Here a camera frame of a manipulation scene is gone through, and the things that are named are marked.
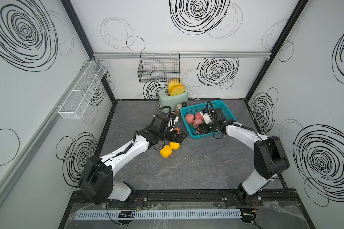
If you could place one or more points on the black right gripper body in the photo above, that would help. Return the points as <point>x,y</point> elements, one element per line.
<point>209,127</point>

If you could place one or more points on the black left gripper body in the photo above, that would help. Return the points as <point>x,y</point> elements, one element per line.
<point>167,135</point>

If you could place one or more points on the pink peach front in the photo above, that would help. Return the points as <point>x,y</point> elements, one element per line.
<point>197,122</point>

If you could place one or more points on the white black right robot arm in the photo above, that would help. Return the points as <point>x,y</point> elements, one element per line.
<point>270,158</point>

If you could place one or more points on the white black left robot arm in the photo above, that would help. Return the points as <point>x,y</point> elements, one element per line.
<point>96,180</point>

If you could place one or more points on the teal plastic basket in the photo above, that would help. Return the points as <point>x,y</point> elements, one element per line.
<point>193,109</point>

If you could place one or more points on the yellow peach upper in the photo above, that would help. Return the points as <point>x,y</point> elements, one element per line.
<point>174,145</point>

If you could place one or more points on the yellow peach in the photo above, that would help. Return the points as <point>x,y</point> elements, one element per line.
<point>174,145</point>
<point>166,151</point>

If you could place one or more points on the yellow peach lower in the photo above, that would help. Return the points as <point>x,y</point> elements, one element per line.
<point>166,151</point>

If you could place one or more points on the glass spice jar silver lid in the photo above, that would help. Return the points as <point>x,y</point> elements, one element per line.
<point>178,109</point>

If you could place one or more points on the mint green toaster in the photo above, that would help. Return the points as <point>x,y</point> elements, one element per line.
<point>171,101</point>

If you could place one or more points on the yellow toast slice right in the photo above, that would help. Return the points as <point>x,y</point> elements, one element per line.
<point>179,89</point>

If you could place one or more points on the yellow toast slice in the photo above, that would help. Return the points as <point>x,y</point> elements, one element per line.
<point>173,83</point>
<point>179,89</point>

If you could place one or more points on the yellow toast slice left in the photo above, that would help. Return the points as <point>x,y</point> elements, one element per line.
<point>173,83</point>

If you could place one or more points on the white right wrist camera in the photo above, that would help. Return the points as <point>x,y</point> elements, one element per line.
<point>208,116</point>

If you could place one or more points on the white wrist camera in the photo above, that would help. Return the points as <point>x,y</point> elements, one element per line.
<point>208,116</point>
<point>173,119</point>

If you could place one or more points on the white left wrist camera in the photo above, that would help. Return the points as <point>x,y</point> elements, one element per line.
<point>173,119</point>

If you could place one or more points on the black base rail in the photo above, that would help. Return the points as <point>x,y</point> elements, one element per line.
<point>225,197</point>

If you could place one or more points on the grey horizontal wall rail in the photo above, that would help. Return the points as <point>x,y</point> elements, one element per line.
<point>170,55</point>

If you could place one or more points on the white slotted cable duct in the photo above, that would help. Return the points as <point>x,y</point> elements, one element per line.
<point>158,214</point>

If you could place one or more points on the white wire wall shelf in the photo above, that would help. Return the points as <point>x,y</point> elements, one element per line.
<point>88,91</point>

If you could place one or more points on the black corner frame post right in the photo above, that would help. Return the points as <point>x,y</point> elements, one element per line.
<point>295,15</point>

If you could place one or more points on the black corner frame post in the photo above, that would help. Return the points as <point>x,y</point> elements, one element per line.
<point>85,42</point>
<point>295,15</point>

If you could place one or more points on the black corner frame post left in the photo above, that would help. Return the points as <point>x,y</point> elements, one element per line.
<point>85,42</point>

